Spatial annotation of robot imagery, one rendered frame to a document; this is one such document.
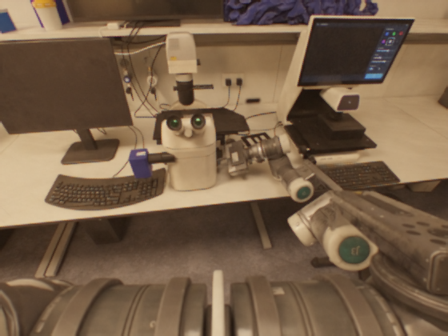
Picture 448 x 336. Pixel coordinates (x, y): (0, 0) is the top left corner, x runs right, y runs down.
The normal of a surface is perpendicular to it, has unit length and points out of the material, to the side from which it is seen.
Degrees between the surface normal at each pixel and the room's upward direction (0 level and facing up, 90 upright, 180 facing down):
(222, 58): 90
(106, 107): 86
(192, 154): 90
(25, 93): 86
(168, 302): 23
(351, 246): 54
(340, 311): 14
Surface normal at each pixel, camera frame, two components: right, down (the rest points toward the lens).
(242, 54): 0.15, 0.66
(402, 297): -0.94, 0.04
